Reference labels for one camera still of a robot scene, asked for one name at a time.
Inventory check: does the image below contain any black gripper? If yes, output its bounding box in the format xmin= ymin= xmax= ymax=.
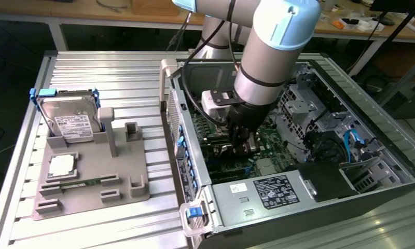
xmin=225 ymin=102 xmax=273 ymax=139

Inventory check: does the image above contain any green motherboard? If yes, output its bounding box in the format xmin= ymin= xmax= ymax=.
xmin=192 ymin=103 xmax=299 ymax=183

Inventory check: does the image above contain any metal disk bay cage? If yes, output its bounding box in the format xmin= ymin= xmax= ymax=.
xmin=275 ymin=70 xmax=336 ymax=162

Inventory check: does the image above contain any silver chipset heatsink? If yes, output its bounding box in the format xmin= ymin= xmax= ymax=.
xmin=254 ymin=158 xmax=277 ymax=177

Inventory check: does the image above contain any grey power supply unit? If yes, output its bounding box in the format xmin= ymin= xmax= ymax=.
xmin=212 ymin=170 xmax=319 ymax=227

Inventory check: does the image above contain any black plastic shroud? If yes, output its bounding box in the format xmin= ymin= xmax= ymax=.
xmin=297 ymin=160 xmax=361 ymax=203

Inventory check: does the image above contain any open black PC case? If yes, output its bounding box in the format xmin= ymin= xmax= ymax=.
xmin=160 ymin=58 xmax=415 ymax=249

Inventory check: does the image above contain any orange and white desk item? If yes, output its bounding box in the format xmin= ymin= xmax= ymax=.
xmin=329 ymin=17 xmax=381 ymax=32

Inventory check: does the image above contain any grey parts rack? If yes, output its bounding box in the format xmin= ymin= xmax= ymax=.
xmin=30 ymin=106 xmax=152 ymax=222

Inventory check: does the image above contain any black tripod pole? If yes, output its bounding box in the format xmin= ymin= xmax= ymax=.
xmin=344 ymin=0 xmax=415 ymax=76

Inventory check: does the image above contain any green RAM stick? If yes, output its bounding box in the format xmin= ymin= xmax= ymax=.
xmin=60 ymin=178 xmax=102 ymax=188

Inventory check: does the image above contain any silver CPU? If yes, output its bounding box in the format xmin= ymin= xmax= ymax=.
xmin=48 ymin=155 xmax=78 ymax=178

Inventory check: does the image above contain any wooden desk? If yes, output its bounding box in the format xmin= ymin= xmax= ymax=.
xmin=0 ymin=0 xmax=415 ymax=43

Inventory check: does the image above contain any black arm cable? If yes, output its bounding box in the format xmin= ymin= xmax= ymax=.
xmin=178 ymin=0 xmax=242 ymax=128

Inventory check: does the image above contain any blue disk wire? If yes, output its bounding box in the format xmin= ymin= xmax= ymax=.
xmin=343 ymin=128 xmax=367 ymax=163

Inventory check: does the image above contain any hanging black cable with plug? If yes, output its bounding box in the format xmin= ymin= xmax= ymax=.
xmin=164 ymin=12 xmax=194 ymax=52

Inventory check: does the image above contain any hard disk with blue bracket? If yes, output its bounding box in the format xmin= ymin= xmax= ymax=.
xmin=29 ymin=87 xmax=102 ymax=144

